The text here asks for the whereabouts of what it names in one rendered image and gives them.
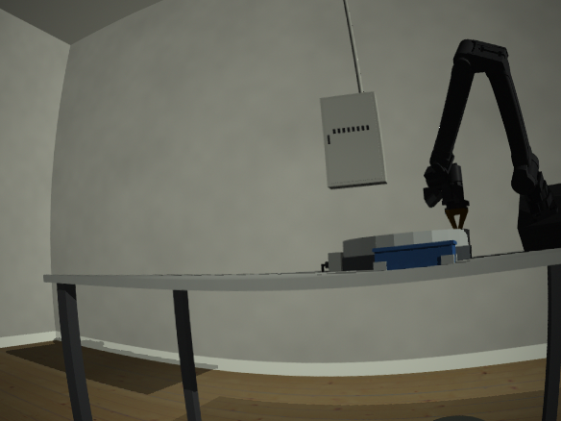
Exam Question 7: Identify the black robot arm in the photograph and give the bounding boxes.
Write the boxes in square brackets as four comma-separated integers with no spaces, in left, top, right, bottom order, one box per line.
[423,39,558,222]

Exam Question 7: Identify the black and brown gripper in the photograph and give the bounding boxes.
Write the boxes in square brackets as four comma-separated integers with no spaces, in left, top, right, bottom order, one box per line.
[442,182,470,229]

